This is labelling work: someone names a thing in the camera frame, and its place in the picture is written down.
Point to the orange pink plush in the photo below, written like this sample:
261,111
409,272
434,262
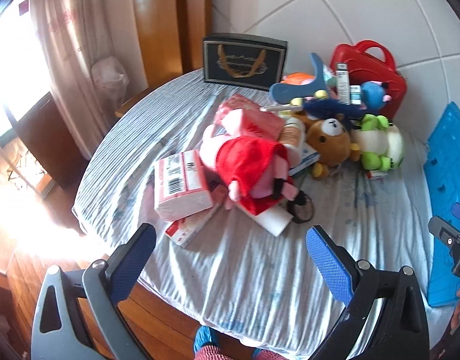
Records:
297,79

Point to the striped white tablecloth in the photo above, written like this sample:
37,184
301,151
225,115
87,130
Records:
234,275

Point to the small teal white box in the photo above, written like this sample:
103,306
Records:
355,95

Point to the small red white packet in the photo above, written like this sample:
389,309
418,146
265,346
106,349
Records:
376,175

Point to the red toy suitcase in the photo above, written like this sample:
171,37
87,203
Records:
369,60

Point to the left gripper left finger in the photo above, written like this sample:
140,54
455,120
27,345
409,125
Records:
59,330

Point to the red white box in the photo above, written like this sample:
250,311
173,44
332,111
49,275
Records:
182,231

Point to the black gift bag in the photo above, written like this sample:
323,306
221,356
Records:
243,60

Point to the clear plastic bag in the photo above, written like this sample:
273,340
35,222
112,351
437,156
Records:
110,80

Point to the brown bear plush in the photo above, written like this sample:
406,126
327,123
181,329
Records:
332,141

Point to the white pink barcode box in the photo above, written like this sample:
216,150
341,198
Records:
180,186

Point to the white medicine bottle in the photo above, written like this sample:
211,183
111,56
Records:
292,137

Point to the blue white medicine box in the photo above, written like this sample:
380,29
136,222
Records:
309,157

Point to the blue feather duster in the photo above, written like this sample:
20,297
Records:
322,108

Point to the tall white green box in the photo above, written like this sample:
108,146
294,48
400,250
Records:
343,83

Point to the blue round plush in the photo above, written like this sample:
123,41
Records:
374,95

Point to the pink pig plush red dress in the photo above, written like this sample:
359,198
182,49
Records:
254,170

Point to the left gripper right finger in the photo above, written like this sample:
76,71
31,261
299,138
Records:
401,330

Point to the blue plastic crate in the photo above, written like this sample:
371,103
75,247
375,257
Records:
442,172

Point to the dark wooden cabinet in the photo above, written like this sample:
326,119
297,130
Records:
44,132

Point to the person's hand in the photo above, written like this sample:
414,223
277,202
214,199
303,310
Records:
455,320

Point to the pink tissue pack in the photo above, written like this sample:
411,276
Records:
240,116

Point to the green frog plush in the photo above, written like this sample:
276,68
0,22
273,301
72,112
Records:
380,143

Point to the black tape roll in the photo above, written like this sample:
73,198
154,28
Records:
301,208

